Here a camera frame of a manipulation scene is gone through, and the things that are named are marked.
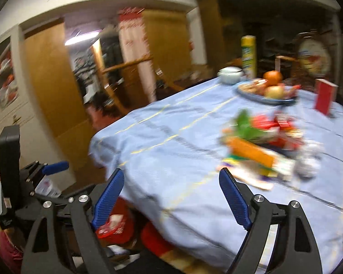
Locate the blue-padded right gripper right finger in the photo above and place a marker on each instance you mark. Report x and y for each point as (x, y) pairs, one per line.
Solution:
(295, 249)

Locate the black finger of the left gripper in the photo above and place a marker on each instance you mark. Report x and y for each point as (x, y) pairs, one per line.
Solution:
(73, 196)

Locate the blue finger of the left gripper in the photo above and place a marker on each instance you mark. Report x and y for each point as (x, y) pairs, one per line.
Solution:
(55, 168)

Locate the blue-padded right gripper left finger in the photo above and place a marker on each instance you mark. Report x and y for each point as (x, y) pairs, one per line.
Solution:
(47, 249)

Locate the red snack bag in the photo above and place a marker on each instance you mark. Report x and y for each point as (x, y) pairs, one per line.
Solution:
(279, 131)

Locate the green snack wrapper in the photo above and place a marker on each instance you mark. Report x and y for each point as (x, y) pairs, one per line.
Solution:
(241, 126)

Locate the maroon sleeve forearm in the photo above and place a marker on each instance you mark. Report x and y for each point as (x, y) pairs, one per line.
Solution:
(10, 254)

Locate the red trash bucket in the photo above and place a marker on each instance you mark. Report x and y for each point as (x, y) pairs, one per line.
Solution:
(119, 227)

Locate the clear plastic bag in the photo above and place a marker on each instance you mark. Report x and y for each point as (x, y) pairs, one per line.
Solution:
(47, 188)

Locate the white red medicine box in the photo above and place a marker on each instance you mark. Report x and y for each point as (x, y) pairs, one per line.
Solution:
(255, 174)

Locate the crumpled white tissue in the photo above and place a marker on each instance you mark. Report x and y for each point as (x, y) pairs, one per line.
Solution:
(307, 160)

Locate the light blue striped tablecloth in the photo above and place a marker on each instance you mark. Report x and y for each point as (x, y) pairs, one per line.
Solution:
(170, 150)

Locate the wooden chair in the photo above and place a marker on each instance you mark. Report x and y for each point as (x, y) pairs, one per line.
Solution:
(137, 83)

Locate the fluorescent ceiling light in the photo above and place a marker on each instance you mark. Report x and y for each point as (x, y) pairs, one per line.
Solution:
(81, 38)

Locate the red packaged snack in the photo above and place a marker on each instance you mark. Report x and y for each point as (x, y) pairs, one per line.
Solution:
(291, 92)

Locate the yellow apple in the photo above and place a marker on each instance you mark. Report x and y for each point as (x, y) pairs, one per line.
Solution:
(274, 92)

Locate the red book box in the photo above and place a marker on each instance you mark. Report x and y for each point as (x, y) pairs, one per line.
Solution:
(326, 95)

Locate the red patterned door curtain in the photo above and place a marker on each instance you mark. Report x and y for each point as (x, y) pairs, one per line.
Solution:
(135, 46)

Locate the walnuts pile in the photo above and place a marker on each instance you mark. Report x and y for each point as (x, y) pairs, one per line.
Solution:
(256, 87)

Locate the orange fruit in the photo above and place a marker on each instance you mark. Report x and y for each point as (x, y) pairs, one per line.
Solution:
(272, 78)

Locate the white ceramic lidded jar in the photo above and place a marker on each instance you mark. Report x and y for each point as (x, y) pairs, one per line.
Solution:
(230, 75)

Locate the round framed embroidery screen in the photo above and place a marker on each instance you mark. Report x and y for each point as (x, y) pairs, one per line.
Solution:
(313, 54)

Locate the yellow green tall box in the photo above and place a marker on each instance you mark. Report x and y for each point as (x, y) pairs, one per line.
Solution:
(249, 56)

